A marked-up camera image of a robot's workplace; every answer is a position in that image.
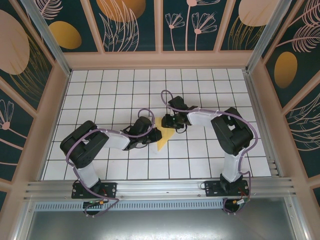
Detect grey metal sheet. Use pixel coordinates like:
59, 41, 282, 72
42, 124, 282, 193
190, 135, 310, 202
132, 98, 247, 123
13, 197, 310, 240

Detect aluminium mounting rail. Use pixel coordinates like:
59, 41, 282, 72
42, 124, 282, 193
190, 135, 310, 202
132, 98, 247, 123
23, 176, 298, 201

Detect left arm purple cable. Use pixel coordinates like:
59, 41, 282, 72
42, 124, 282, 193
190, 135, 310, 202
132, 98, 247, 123
65, 108, 156, 218

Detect small controller board with wires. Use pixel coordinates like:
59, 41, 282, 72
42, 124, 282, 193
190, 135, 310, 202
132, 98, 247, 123
223, 197, 252, 210
82, 199, 112, 210

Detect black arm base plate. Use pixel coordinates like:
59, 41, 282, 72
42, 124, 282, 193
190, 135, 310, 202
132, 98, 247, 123
71, 181, 118, 200
204, 179, 251, 198

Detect aluminium side rail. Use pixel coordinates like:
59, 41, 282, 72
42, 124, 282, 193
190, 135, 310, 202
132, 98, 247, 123
242, 70, 285, 179

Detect grey slotted cable duct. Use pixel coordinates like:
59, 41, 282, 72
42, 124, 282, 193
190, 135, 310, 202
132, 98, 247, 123
33, 199, 227, 212

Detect yellow cloth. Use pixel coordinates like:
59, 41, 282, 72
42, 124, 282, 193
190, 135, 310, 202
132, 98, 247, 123
154, 117, 176, 152

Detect aluminium corner post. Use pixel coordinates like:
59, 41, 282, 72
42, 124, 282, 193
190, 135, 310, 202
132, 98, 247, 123
245, 0, 301, 74
21, 0, 73, 77

